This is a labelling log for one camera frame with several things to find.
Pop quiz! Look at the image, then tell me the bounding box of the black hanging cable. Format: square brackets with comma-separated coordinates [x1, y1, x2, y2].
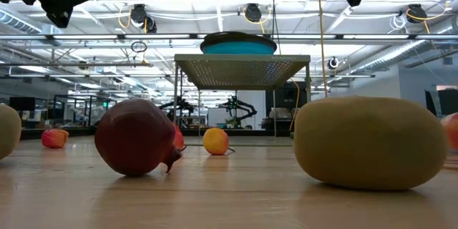
[271, 0, 282, 55]

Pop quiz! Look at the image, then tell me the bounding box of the dark red pomegranate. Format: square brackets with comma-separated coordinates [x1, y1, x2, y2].
[440, 112, 458, 151]
[94, 98, 187, 178]

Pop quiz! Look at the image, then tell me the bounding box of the small red-orange pear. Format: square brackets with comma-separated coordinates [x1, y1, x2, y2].
[172, 123, 185, 151]

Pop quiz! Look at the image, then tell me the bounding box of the green perforated metal shelf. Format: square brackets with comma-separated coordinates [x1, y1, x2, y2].
[171, 53, 312, 147]

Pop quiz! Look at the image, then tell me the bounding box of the blue bowl with grey rim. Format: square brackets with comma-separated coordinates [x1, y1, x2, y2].
[199, 31, 278, 55]

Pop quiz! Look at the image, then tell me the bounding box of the small yellow-orange fruit with stem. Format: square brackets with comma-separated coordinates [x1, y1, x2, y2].
[202, 127, 236, 156]

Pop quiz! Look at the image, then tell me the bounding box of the black background panel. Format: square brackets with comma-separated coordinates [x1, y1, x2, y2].
[264, 81, 308, 132]

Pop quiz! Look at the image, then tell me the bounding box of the small round red-orange fruit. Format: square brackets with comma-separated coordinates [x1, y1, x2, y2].
[41, 128, 70, 150]

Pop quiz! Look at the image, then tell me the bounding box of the silver ventilation duct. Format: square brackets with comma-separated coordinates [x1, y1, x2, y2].
[352, 14, 458, 76]
[0, 9, 44, 36]

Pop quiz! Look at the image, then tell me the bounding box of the black background monitor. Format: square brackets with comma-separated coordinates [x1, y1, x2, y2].
[424, 84, 458, 118]
[9, 96, 36, 112]

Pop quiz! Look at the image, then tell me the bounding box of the black metal table frame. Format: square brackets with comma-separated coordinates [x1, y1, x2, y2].
[19, 127, 293, 141]

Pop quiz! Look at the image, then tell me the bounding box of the brown-green kiwi fruit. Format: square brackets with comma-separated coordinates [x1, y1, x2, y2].
[293, 95, 449, 191]
[0, 104, 23, 161]

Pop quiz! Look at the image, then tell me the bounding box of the black ceiling cable reel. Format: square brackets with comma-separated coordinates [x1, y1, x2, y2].
[326, 56, 340, 71]
[406, 3, 429, 24]
[129, 3, 158, 34]
[244, 2, 263, 24]

